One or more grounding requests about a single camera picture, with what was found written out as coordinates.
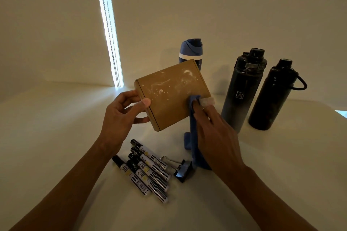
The black binder clip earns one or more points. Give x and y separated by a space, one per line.
183 171

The navy bottle with blue lid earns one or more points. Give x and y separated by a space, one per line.
191 49

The person's left hand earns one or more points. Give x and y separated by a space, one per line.
116 122

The black grey gradient bottle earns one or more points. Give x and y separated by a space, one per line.
241 90

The brown paper box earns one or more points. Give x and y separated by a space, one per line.
168 92

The person's right forearm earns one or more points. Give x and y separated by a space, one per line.
265 203

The barcode label black marker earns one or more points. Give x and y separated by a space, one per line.
132 178

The person's right hand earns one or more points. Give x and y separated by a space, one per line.
219 147

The black white striped marker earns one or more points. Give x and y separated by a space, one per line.
153 176
151 156
154 167
153 187

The person's left forearm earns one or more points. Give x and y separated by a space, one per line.
65 195

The blue cloth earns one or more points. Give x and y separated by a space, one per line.
189 141

